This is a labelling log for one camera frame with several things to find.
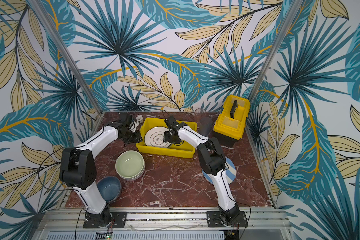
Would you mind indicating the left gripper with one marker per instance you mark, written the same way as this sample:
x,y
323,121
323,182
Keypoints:
x,y
131,137

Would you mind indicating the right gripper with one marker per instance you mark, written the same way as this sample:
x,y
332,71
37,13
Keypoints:
x,y
171,137

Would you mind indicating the white plate green emblem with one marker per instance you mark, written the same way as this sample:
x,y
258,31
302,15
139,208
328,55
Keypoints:
x,y
155,138

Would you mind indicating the blue white striped plate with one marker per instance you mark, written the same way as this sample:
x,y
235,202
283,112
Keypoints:
x,y
230,172

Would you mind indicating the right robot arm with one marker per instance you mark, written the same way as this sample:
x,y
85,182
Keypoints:
x,y
213,162

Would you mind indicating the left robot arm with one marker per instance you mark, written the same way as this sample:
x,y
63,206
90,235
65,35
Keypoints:
x,y
78,169

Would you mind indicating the small white jar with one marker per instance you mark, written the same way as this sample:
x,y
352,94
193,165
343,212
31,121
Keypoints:
x,y
140,119

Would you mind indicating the clear pink cup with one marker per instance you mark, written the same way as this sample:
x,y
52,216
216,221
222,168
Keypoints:
x,y
199,113

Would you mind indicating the grey translucent cup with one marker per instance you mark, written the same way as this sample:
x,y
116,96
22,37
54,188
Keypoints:
x,y
206,126

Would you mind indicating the light green bowl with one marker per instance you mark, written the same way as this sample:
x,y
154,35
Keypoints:
x,y
130,165

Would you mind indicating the yellow black toolbox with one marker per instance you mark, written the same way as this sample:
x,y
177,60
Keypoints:
x,y
230,125

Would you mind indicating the dark blue bowl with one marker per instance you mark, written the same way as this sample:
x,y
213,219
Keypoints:
x,y
110,188

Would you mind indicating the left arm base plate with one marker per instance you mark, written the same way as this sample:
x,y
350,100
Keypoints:
x,y
112,220

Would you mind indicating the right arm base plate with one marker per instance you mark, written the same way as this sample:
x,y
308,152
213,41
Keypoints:
x,y
216,220

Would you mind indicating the left aluminium corner post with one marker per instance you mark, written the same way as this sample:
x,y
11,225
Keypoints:
x,y
47,22

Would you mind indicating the aluminium corner post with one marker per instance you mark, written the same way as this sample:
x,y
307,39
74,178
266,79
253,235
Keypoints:
x,y
47,22
285,24

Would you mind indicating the aluminium frame rail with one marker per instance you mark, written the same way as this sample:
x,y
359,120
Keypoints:
x,y
191,223

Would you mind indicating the right aluminium corner post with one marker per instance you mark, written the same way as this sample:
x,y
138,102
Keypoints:
x,y
285,24

